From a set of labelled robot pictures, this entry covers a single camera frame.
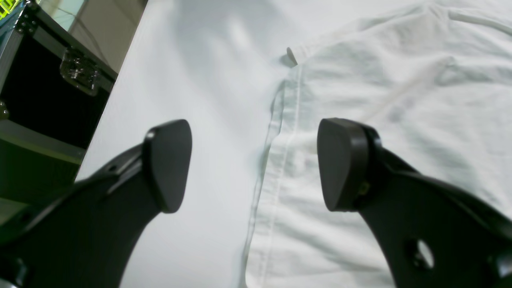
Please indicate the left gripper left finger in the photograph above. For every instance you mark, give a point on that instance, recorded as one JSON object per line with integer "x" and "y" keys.
{"x": 84, "y": 235}

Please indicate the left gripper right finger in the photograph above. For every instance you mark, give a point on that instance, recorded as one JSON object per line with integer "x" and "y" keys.
{"x": 432, "y": 234}

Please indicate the black equipment case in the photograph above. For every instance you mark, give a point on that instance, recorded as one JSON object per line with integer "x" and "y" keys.
{"x": 50, "y": 82}

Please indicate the white printed T-shirt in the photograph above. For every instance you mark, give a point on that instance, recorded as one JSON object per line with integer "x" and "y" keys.
{"x": 434, "y": 80}

